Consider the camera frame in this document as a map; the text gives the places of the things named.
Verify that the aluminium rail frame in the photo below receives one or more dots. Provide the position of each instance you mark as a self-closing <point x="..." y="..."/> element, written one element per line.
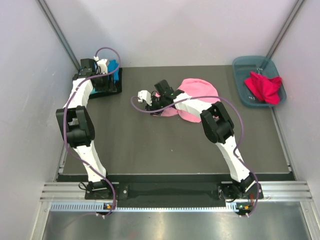
<point x="285" y="212"/>

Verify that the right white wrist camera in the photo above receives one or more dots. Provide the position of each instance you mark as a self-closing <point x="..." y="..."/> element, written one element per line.
<point x="144" y="96"/>

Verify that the folded blue t-shirt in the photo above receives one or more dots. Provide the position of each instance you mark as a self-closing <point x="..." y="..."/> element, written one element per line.
<point x="114" y="67"/>

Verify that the red t-shirt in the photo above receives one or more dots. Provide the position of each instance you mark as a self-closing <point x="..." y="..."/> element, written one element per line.
<point x="263" y="88"/>

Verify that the folded teal t-shirt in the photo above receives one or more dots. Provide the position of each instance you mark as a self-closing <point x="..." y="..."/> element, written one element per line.
<point x="96" y="93"/>

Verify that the teal plastic bin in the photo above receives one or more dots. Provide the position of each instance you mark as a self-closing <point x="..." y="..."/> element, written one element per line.
<point x="242" y="66"/>

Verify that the pink t-shirt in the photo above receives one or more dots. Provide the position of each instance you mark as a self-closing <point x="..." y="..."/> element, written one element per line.
<point x="191" y="92"/>

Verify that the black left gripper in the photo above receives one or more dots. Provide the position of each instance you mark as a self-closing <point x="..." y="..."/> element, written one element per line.
<point x="109" y="86"/>

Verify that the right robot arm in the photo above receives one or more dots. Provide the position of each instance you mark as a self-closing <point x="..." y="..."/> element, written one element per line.
<point x="218" y="128"/>

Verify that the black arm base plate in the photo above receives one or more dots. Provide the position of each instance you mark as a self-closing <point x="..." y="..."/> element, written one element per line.
<point x="212" y="190"/>

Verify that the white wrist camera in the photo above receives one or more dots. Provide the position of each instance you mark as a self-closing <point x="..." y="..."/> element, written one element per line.
<point x="101" y="65"/>
<point x="144" y="96"/>

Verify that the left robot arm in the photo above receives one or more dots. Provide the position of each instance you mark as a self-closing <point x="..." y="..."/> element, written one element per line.
<point x="76" y="127"/>

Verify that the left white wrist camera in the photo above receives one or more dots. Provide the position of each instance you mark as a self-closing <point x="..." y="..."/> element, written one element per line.
<point x="101" y="65"/>

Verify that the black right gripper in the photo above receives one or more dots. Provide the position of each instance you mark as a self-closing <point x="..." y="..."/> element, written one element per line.
<point x="151" y="108"/>

